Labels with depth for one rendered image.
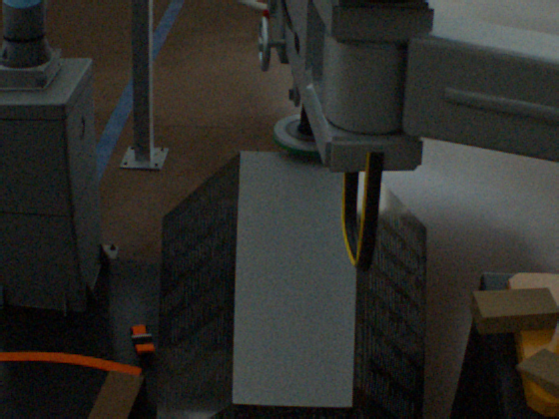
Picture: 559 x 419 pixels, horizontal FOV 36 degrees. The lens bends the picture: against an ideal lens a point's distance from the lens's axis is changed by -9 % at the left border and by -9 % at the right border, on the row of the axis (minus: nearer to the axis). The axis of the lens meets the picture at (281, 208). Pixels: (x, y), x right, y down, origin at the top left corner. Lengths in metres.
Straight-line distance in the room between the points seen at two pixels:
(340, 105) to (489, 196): 2.43
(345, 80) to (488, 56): 0.29
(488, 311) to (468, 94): 0.54
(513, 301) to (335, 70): 0.68
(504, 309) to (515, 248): 1.79
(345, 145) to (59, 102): 1.32
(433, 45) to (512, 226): 2.32
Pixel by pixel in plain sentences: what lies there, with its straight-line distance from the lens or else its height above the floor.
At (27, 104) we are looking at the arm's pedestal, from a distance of 2.92.
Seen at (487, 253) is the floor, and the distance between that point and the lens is 3.74.
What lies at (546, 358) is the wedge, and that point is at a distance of 1.97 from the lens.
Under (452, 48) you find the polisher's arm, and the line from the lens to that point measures 1.70.
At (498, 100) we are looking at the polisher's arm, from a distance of 1.72.
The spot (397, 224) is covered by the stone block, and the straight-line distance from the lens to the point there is 2.55.
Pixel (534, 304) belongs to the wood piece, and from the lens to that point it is 2.07.
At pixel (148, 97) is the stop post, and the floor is 0.34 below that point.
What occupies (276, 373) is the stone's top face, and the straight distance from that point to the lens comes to 1.84.
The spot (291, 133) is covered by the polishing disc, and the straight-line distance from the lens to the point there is 2.59.
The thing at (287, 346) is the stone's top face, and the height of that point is 0.80.
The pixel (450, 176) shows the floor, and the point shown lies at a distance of 4.26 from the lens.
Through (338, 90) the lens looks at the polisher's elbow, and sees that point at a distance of 1.77.
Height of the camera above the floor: 2.03
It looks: 31 degrees down
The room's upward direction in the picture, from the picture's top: 2 degrees clockwise
